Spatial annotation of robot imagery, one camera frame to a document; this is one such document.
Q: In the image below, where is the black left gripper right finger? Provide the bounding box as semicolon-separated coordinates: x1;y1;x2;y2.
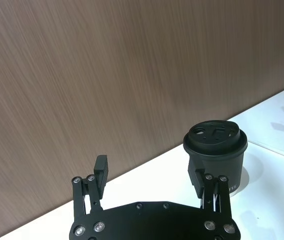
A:
188;158;233;218

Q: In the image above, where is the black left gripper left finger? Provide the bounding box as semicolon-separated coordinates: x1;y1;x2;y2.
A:
72;154;111;221

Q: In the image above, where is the black paper cup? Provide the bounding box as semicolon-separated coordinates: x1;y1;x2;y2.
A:
186;146;245;197

